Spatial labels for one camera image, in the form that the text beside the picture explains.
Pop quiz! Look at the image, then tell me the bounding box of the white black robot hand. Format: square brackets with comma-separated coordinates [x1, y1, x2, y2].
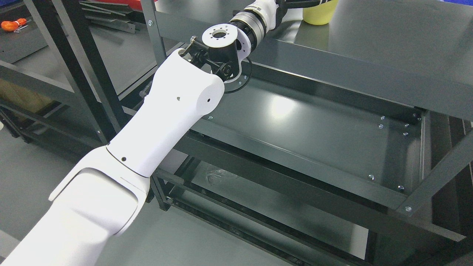
[243, 0, 335, 33]

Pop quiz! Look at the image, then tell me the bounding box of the yellow plastic cup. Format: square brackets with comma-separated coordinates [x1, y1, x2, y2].
[303, 0, 338, 25]

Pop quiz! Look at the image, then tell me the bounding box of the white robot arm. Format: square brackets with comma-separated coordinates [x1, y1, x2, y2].
[2, 11, 265, 266]

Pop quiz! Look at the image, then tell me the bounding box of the grey metal shelf right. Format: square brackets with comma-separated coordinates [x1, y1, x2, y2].
[152, 0, 472, 266]

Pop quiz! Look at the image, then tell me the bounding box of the black metal shelf left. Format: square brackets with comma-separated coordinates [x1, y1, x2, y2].
[1, 0, 157, 156]

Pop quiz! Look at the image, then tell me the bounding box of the orange toy on shelf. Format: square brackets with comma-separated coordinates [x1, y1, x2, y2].
[1, 18, 28, 33]

